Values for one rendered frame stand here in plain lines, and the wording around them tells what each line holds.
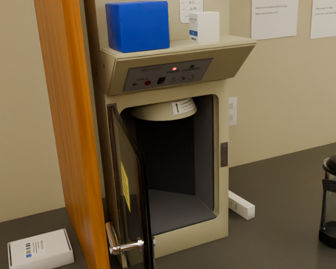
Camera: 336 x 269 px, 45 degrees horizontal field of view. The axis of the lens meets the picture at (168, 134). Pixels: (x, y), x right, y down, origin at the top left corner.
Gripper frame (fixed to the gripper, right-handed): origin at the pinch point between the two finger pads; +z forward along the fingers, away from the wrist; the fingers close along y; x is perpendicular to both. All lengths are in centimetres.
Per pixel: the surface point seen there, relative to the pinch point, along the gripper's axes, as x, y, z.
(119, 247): -5, 65, -13
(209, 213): 5.6, 30.4, 20.7
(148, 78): -33, 50, 1
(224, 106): -24.3, 27.2, 9.8
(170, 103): -27, 41, 12
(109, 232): -6, 65, -8
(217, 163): -8.8, 27.5, 16.9
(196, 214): 5.3, 33.8, 21.9
